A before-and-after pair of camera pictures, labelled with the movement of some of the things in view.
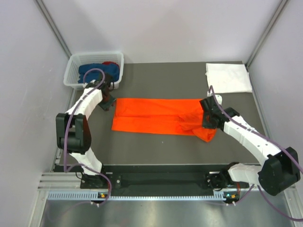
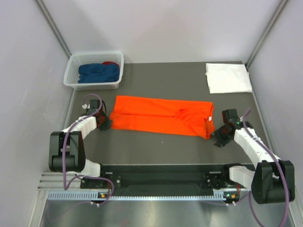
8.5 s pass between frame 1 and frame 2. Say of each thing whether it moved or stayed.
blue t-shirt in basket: stayed
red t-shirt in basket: stayed
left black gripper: moved
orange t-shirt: stayed
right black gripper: moved
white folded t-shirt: stayed
